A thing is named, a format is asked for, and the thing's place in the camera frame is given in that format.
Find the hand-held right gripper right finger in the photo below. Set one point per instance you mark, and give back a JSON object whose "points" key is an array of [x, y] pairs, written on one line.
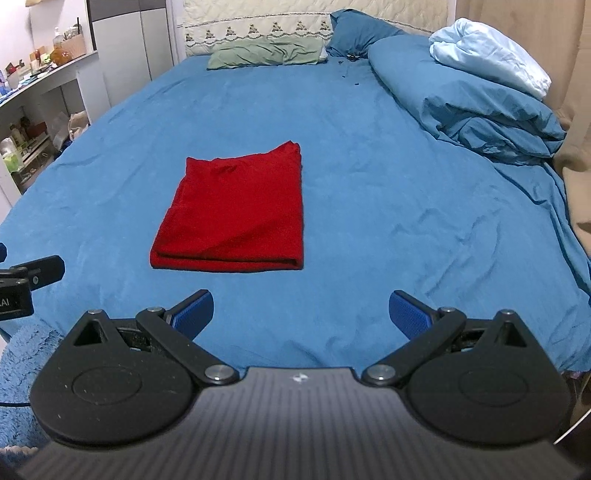
{"points": [[408, 314]]}

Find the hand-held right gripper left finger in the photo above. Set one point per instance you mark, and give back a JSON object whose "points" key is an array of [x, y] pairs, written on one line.
{"points": [[194, 314]]}

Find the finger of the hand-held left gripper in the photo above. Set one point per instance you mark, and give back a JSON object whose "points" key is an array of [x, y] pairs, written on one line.
{"points": [[46, 270], [2, 252]]}

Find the red knit sweater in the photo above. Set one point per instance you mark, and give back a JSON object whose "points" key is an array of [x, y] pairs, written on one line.
{"points": [[235, 217]]}

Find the blue fluffy rug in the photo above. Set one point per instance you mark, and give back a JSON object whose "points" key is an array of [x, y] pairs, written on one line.
{"points": [[23, 369]]}

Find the green tissue pack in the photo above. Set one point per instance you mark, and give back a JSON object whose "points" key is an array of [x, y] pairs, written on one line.
{"points": [[11, 161]]}

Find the bed with blue sheet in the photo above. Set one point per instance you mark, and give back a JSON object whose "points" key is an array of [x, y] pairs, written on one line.
{"points": [[369, 207]]}

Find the white bag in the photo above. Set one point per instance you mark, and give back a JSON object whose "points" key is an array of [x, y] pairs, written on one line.
{"points": [[78, 125]]}

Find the white shelf unit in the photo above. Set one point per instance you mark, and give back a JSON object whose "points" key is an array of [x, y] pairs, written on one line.
{"points": [[55, 83]]}

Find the clear pump bottle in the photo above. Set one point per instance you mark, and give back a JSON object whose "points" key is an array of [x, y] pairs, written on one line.
{"points": [[57, 38]]}

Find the blue duvet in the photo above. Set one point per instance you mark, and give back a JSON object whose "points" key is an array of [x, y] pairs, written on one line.
{"points": [[452, 92]]}

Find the white and grey wardrobe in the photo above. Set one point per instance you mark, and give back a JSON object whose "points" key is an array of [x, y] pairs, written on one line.
{"points": [[129, 50]]}

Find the green pillow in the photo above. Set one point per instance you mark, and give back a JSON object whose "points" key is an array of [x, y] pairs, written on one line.
{"points": [[263, 53]]}

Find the light blue quilt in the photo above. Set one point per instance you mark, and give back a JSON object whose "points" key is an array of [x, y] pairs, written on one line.
{"points": [[489, 55]]}

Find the blue pillow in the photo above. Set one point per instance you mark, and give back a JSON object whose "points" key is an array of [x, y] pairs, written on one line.
{"points": [[355, 32]]}

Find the cream quilted headboard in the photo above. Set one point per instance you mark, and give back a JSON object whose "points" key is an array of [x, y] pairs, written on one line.
{"points": [[277, 21]]}

